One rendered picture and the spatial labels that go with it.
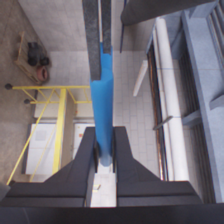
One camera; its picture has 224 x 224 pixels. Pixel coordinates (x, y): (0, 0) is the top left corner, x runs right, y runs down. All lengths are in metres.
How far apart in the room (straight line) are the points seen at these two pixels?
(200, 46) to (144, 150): 2.80
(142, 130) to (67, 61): 3.18
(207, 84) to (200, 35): 1.22
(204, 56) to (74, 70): 3.53
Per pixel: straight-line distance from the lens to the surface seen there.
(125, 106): 4.53
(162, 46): 4.00
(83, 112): 4.12
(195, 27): 4.31
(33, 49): 4.25
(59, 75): 5.19
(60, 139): 2.87
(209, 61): 3.86
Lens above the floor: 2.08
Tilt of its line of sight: 1 degrees up
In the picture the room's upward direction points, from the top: 90 degrees clockwise
